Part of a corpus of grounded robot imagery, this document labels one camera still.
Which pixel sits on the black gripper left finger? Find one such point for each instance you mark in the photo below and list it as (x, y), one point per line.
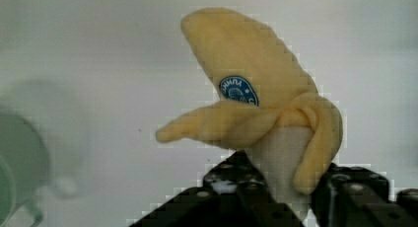
(233, 194)

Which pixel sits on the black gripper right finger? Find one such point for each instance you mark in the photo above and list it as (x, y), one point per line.
(358, 197)

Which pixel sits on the yellow plush peeled banana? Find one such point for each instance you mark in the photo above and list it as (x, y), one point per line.
(269, 105)

